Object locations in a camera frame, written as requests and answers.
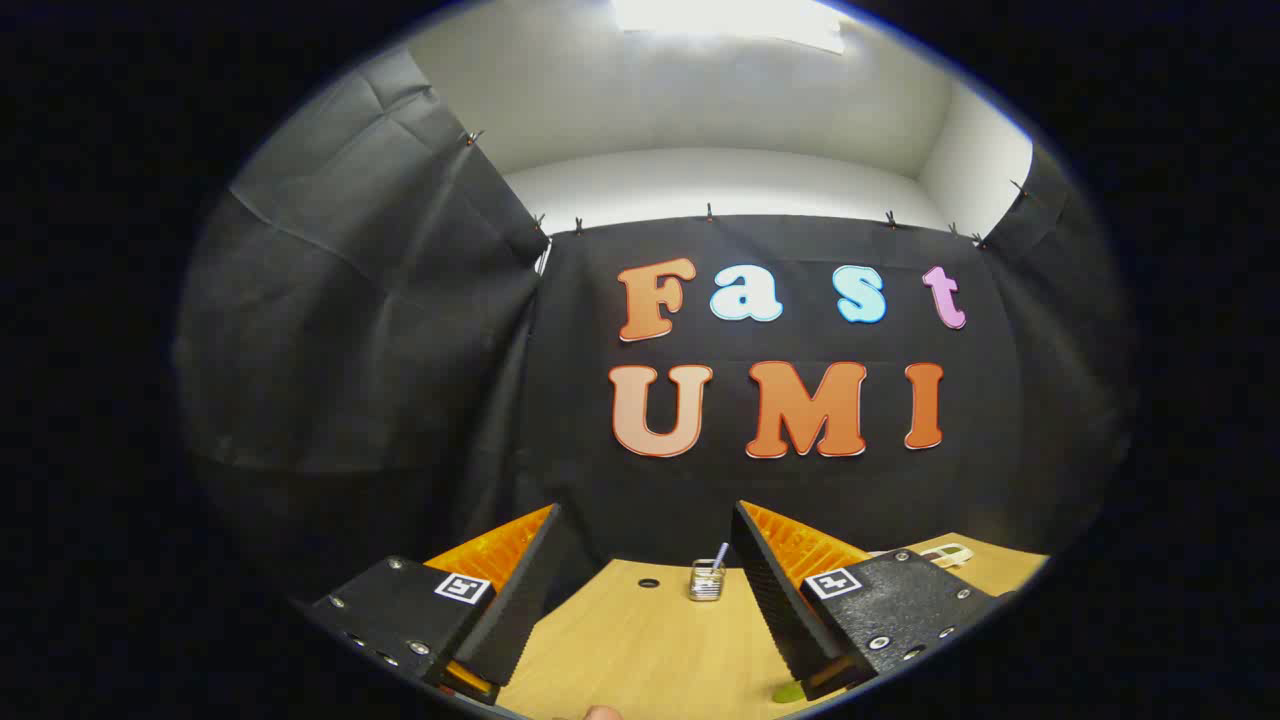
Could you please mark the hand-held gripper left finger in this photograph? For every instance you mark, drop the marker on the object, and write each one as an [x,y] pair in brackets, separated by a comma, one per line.
[510,610]

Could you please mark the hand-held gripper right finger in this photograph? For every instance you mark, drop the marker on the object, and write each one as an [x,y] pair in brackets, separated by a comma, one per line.
[775,600]

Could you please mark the wooden table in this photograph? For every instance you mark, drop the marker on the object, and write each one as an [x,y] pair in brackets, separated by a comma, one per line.
[650,650]

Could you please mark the white divided sauce dish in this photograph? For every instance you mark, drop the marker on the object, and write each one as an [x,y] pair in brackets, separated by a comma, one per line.
[946,554]

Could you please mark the black backdrop cloth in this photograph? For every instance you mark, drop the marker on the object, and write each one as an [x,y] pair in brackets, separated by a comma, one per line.
[560,400]

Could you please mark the ceiling light panel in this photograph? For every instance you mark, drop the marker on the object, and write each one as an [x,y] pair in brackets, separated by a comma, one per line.
[720,18]

